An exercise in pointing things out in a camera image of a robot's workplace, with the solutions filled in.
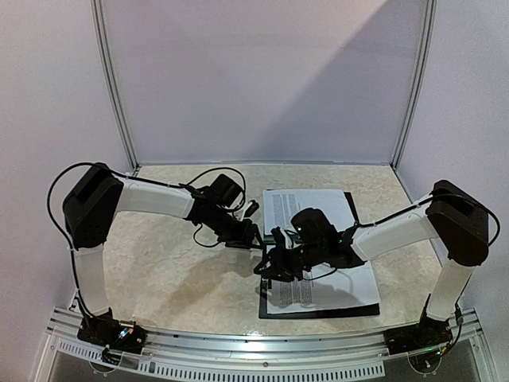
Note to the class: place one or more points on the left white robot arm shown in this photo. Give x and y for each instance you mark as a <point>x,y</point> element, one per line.
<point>92,205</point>

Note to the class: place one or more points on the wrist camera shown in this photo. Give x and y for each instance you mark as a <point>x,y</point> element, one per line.
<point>279,238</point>
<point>251,207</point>

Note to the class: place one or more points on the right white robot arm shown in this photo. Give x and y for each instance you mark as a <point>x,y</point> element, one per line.
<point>447,214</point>

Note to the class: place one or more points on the printed paper stack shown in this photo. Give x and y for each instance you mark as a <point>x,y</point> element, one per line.
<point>324,289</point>

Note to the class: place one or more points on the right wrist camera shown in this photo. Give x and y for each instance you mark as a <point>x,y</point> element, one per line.
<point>279,238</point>

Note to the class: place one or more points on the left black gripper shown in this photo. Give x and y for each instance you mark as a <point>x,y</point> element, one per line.
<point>244,239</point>

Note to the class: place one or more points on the right aluminium frame post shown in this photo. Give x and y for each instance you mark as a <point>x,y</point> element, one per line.
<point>416,82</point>

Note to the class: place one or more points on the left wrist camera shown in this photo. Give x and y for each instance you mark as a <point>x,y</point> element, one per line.
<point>251,207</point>

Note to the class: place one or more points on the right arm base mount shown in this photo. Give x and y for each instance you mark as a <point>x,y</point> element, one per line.
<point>427,335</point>

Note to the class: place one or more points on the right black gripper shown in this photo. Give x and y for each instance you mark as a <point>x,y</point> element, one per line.
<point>282,255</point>

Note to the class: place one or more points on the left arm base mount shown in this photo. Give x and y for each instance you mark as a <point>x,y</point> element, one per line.
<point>105,331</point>

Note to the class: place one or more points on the black file folder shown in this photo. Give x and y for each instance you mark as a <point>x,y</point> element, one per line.
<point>279,206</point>

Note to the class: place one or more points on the curved aluminium rail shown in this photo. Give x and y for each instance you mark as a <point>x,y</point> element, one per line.
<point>165,341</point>

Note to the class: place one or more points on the perforated white cable tray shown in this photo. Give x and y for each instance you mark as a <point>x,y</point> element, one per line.
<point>74,362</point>

